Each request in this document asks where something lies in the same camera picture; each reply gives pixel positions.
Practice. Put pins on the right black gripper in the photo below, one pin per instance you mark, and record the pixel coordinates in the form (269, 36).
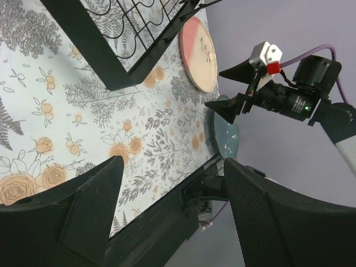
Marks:
(255, 76)

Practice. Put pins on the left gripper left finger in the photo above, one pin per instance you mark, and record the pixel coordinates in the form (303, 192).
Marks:
(67, 225)

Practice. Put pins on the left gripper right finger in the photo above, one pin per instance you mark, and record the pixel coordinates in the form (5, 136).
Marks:
(277, 226)

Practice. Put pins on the pink and cream round plate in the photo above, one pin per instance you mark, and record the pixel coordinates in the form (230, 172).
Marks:
(198, 55)

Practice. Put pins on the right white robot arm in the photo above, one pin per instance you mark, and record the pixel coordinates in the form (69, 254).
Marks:
(305, 97)

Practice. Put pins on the right blue glazed plate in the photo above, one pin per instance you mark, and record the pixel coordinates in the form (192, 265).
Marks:
(226, 137)

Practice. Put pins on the floral patterned table mat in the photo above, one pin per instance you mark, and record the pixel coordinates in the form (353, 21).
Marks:
(59, 121)

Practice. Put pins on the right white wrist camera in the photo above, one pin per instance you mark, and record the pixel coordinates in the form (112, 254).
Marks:
(268, 55)

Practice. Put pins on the black wire dish rack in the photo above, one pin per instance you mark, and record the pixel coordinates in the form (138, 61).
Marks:
(122, 40)

